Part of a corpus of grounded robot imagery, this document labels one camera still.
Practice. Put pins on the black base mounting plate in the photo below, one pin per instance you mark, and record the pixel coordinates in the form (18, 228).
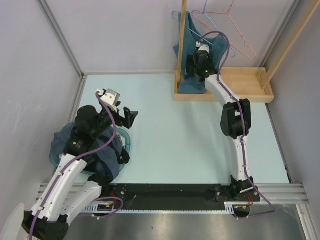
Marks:
(182, 194)

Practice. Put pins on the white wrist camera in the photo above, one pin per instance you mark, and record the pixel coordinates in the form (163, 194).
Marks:
(202, 47)
(110, 98)

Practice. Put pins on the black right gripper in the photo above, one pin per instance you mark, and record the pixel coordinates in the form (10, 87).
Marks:
(189, 62)

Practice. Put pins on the light blue wire hanger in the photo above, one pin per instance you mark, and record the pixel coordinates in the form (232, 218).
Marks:
(202, 16)

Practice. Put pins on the dark blue clothes pile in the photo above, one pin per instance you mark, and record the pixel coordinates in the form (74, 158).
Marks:
(110, 155)

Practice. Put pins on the aluminium frame rail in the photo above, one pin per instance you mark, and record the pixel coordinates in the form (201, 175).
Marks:
(49, 15)

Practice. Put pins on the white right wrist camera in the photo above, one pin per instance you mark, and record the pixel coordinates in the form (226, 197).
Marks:
(202, 47)

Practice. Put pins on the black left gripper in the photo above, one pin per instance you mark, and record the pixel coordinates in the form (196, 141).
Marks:
(129, 116)

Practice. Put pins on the teal plastic basket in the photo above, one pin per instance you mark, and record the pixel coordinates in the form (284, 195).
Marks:
(126, 142)

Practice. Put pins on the white slotted cable duct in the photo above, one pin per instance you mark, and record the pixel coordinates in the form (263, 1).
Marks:
(104, 208)

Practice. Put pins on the blue tank top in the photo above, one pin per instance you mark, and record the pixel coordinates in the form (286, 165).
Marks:
(194, 84)

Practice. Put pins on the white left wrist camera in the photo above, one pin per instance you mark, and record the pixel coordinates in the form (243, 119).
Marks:
(110, 98)

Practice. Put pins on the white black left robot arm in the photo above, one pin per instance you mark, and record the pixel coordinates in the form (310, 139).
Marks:
(91, 156)

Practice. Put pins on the pink wire hanger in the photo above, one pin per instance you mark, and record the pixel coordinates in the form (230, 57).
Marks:
(228, 13)

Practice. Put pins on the wooden hanger rack with tray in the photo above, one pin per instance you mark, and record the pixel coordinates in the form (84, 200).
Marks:
(253, 83)

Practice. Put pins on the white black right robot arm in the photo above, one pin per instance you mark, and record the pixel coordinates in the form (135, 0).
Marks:
(235, 123)

